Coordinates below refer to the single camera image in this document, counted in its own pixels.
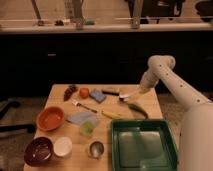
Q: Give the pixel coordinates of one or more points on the small white bowl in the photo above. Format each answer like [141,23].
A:
[63,147]

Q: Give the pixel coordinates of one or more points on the yellow banana piece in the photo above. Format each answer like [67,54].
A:
[111,115]

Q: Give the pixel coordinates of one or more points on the blue sponge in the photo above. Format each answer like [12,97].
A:
[97,95]

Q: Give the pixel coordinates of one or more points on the light blue cloth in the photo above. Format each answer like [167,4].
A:
[81,117]

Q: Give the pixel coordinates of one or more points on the red tomato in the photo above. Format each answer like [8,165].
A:
[84,93]

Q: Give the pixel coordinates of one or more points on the green plastic tray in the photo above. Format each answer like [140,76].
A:
[143,145]

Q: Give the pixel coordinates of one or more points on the green translucent cup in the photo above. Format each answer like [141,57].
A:
[87,128]

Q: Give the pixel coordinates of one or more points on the orange bowl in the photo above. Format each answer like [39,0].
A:
[50,118]

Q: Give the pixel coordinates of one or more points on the small metal cup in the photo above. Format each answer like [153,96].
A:
[96,149]

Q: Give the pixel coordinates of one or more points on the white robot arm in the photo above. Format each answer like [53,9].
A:
[196,135]

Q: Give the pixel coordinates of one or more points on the silver fork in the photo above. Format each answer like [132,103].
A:
[81,105]

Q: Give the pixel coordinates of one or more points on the black tan eraser block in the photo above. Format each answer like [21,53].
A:
[110,91]

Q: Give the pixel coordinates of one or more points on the dark grape bunch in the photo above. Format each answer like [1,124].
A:
[69,91]

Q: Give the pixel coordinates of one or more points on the green chili pepper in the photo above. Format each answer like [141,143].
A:
[138,109]

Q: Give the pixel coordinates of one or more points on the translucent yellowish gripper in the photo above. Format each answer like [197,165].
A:
[143,89]

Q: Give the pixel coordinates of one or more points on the dark purple bowl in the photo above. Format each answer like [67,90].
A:
[38,152]

